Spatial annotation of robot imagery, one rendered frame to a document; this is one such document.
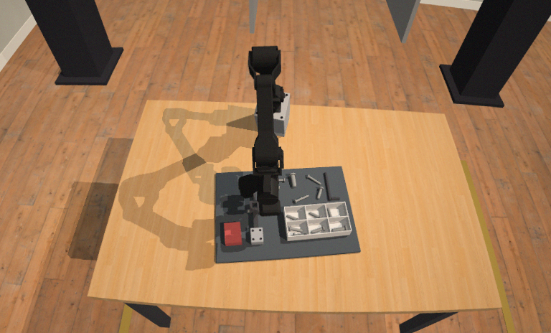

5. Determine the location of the red rectangular block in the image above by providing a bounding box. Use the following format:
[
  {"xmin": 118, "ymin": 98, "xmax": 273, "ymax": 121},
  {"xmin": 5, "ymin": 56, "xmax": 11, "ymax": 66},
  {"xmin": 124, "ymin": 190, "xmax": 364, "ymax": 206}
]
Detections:
[{"xmin": 224, "ymin": 222, "xmax": 242, "ymax": 246}]

